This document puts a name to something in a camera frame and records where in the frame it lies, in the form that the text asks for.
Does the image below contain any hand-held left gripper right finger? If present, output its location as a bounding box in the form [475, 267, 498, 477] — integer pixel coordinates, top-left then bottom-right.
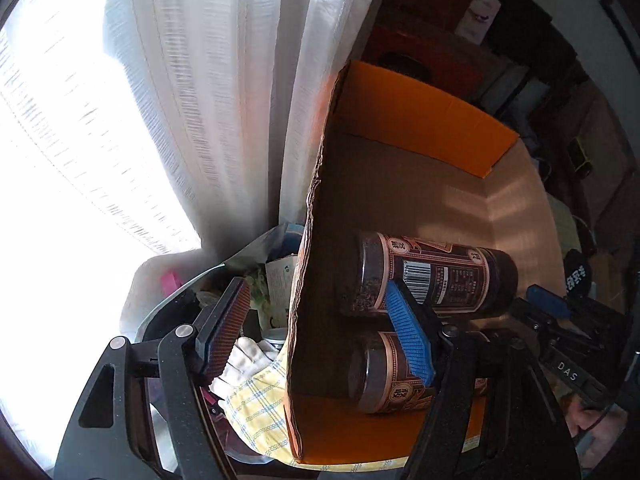
[384, 280, 583, 480]

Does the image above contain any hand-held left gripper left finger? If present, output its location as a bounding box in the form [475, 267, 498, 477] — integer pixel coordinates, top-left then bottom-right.
[52, 277, 253, 480]

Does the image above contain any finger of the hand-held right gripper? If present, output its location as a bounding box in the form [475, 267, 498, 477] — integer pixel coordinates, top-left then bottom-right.
[526, 284, 572, 318]

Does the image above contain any black eye mask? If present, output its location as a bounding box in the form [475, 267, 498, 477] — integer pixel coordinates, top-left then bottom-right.
[564, 250, 593, 296]

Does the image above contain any brown labelled canister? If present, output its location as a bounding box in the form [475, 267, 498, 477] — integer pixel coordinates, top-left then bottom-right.
[348, 330, 488, 415]
[340, 231, 519, 320]

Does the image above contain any orange cardboard box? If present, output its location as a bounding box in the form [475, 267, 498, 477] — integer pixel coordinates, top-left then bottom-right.
[282, 60, 576, 466]

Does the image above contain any white knit glove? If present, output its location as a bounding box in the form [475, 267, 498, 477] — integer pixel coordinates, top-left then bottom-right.
[209, 336, 278, 401]

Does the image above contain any white paper container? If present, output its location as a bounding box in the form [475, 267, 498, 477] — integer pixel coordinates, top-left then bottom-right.
[264, 255, 301, 333]

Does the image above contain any translucent plastic bag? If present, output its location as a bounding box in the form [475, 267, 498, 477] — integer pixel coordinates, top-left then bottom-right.
[220, 221, 307, 286]

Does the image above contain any yellow plaid cloth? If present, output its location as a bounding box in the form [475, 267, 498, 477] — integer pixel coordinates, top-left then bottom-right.
[220, 345, 416, 476]

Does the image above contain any green box-shaped device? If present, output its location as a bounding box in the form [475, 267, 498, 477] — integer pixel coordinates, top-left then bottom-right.
[570, 137, 596, 177]

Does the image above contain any white sheer curtain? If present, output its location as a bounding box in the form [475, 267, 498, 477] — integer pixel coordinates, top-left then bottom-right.
[0, 0, 396, 281]

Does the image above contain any black speaker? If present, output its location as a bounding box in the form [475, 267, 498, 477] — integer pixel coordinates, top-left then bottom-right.
[487, 0, 576, 78]

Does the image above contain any red gift bag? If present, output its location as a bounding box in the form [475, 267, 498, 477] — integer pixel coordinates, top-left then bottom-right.
[360, 25, 483, 101]

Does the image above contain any white tissue pack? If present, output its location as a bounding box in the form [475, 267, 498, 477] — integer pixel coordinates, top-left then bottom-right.
[457, 0, 502, 45]

